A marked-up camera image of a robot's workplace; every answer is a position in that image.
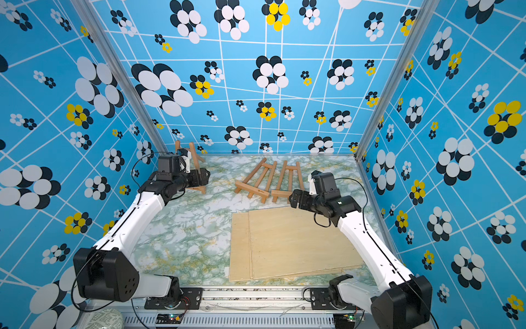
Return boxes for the wooden easel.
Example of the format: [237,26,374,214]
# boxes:
[271,160,305,203]
[175,141,206,195]
[234,158,278,204]

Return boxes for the plywood board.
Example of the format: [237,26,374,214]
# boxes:
[229,212,252,282]
[249,207,364,279]

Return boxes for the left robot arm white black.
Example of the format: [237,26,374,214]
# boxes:
[72,149,210,307]

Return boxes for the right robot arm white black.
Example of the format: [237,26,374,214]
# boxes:
[288,171,438,328]

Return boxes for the right circuit board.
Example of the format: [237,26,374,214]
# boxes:
[333,314,356,329]

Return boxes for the circuit board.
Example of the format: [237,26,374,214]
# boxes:
[333,314,356,329]
[156,313,184,325]

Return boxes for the left circuit board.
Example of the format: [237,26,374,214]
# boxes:
[156,313,184,325]

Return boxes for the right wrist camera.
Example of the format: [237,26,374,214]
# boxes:
[308,170,321,195]

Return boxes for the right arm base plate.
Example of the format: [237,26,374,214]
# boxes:
[304,288,356,311]

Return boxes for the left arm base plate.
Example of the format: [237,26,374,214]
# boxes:
[144,287,204,311]

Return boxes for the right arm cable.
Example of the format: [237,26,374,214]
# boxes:
[311,176,441,329]

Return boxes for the aluminium front rail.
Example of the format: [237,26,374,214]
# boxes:
[109,285,377,328]

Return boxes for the left aluminium corner post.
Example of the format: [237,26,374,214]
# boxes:
[69,0,169,155]

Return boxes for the aluminium corner post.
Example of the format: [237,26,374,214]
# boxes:
[69,0,169,155]
[355,0,440,161]

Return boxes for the right aluminium corner post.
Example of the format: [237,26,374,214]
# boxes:
[355,0,440,161]

